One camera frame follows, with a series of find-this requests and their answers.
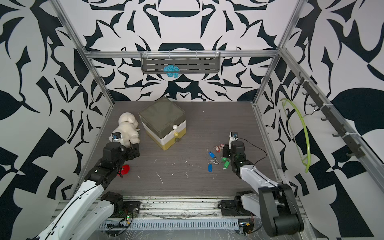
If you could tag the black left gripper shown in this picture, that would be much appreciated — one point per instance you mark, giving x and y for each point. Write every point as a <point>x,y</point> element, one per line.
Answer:
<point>130,151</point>

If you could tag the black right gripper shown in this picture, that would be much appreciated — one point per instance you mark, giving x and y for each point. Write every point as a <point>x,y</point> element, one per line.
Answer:
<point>226,151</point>

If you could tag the key with blue tag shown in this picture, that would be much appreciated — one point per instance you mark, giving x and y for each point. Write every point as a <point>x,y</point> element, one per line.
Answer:
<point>210,167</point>
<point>213,157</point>

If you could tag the grey-yellow mini drawer cabinet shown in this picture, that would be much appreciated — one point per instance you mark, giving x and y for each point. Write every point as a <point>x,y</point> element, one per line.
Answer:
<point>158,119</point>

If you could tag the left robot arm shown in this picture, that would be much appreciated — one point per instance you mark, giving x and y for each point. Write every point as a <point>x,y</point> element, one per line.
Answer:
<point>91,204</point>

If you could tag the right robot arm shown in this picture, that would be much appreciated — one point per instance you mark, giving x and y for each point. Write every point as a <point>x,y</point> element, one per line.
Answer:
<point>274,203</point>

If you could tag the red strawberry toy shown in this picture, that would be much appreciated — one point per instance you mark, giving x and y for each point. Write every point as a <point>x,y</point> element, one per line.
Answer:
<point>124,170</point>

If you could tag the white plush toy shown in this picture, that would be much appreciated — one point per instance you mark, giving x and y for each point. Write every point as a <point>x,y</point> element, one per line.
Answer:
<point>128,127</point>

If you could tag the teal yarn ball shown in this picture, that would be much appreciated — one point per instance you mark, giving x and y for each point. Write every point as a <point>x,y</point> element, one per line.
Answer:
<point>172,71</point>

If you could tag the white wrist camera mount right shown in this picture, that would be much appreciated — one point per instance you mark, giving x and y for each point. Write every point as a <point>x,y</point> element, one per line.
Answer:
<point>233,137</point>

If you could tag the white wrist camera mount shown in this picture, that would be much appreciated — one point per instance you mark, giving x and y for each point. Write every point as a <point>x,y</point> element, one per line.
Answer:
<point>116,137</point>
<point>233,137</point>

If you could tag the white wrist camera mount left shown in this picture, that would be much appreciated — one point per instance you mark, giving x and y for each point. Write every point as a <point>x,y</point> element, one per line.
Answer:
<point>116,137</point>

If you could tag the grey wall shelf rack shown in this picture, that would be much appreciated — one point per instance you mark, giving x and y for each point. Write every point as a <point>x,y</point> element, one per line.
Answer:
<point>188,63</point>

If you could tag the grey hook rail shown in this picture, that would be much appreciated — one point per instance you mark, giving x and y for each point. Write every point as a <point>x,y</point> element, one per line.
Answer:
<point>333,116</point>

